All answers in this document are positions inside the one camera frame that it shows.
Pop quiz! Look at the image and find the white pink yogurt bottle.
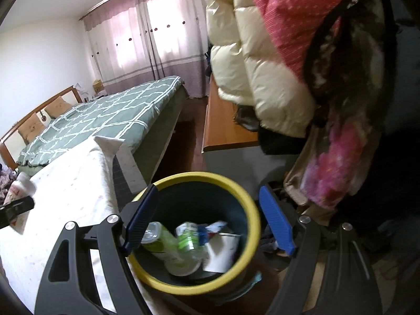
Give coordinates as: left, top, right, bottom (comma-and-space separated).
4, 172, 36, 235

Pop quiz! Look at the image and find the white paper cup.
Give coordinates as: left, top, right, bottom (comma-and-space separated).
202, 233, 241, 274

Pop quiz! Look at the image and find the yellow rimmed trash bin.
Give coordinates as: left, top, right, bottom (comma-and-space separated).
128, 171, 261, 297

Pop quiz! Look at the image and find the pile of clothes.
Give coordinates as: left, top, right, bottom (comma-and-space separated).
0, 164, 17, 204

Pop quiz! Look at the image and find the wooden bed headboard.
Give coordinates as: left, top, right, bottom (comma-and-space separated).
1, 86, 83, 169

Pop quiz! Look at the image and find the left brown pillow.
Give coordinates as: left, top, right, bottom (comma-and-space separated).
18, 113, 46, 144

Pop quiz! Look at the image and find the brown pillow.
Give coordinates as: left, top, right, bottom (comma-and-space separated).
45, 97, 73, 119
18, 113, 46, 144

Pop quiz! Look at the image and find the green can in bin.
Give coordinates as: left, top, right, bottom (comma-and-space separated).
141, 222, 186, 267

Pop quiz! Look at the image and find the pink floral garment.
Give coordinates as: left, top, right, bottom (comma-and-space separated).
284, 109, 375, 210

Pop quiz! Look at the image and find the right brown pillow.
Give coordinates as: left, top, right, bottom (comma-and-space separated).
45, 97, 73, 119

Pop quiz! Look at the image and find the green checked duvet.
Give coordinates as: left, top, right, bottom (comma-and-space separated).
17, 75, 184, 175

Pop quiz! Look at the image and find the wooden side desk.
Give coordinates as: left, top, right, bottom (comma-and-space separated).
203, 76, 258, 153

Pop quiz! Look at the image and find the leopard print scarf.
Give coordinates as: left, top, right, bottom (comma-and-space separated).
303, 0, 397, 128

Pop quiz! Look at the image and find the pink white curtain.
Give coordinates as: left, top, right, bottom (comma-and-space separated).
82, 0, 209, 98

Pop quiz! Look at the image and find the cream puffer jacket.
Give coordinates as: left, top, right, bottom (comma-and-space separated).
205, 0, 315, 138

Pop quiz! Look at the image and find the red dotted padded jacket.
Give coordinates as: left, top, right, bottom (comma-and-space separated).
253, 0, 342, 80

